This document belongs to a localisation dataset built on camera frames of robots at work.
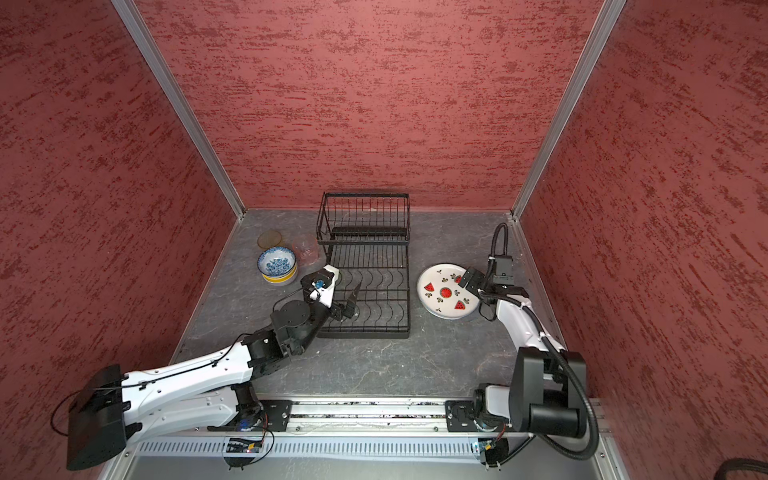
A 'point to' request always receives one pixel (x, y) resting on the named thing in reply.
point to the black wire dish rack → (367, 237)
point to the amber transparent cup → (268, 239)
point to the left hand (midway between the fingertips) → (343, 280)
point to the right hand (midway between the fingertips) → (470, 288)
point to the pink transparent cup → (306, 250)
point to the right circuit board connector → (493, 450)
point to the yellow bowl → (280, 279)
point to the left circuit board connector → (237, 445)
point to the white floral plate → (441, 295)
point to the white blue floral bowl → (277, 265)
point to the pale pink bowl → (282, 284)
